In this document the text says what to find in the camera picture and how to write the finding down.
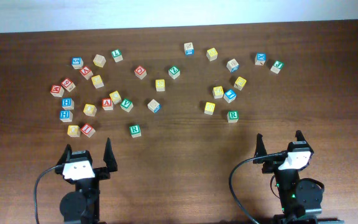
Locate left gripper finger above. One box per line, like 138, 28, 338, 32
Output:
103, 138, 117, 172
57, 144, 72, 166

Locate green r block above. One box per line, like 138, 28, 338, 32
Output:
129, 124, 142, 138
227, 111, 239, 123

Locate yellow S block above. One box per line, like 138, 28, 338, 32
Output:
155, 79, 165, 92
204, 101, 216, 115

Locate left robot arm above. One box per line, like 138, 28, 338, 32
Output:
55, 138, 117, 224

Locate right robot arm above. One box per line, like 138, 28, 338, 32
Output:
254, 130, 324, 223

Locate yellow O block lower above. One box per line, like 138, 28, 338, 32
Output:
67, 125, 81, 138

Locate yellow o block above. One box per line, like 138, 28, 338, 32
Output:
67, 125, 81, 138
83, 104, 97, 116

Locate red I block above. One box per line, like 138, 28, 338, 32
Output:
81, 123, 96, 138

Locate blue H block lower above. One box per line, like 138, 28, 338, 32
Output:
60, 110, 73, 123

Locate blue h block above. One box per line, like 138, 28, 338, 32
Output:
62, 98, 75, 110
60, 110, 73, 123

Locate yellow O block upper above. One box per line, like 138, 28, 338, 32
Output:
83, 104, 97, 116

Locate blue H block upper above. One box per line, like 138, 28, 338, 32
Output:
62, 98, 75, 110

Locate red A block lower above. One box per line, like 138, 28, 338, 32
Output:
102, 98, 114, 111

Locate red a block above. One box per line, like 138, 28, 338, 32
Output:
102, 98, 114, 111
80, 66, 93, 80

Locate green V block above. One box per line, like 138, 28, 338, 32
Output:
120, 98, 134, 113

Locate red M block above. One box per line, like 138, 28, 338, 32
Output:
50, 85, 64, 97

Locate yellow C block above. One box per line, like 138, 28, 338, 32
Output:
109, 91, 122, 105

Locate blue picture block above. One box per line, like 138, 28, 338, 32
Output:
224, 89, 237, 103

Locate red 9 block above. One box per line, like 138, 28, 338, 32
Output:
61, 78, 76, 92

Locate plain blue-sided block centre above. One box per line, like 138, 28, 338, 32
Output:
147, 99, 161, 113

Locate plain blue-sided block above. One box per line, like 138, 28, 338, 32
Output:
147, 99, 161, 113
184, 42, 194, 55
226, 59, 239, 73

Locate yellow block middle right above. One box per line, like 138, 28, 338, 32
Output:
213, 86, 224, 99

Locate green J block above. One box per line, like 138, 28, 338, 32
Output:
270, 60, 284, 74

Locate yellow block left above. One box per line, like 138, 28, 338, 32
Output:
91, 75, 104, 88

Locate red A block upper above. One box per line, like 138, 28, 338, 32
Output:
80, 66, 93, 80

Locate blue X block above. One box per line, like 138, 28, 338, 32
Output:
255, 53, 267, 65

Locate blue 5 block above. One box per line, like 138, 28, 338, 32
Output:
71, 57, 83, 70

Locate plain blue-sided block right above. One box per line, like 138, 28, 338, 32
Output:
226, 59, 239, 73

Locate red Q block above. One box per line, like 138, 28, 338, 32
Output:
134, 65, 147, 80

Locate plain yellow-sided block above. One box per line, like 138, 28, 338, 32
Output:
93, 54, 106, 68

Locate green L block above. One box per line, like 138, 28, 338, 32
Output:
111, 49, 123, 63

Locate green Z block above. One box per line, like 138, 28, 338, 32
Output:
168, 66, 180, 79

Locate yellow block top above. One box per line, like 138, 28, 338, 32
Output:
206, 47, 218, 61

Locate plain blue-sided block top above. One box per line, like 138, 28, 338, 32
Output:
184, 42, 194, 55

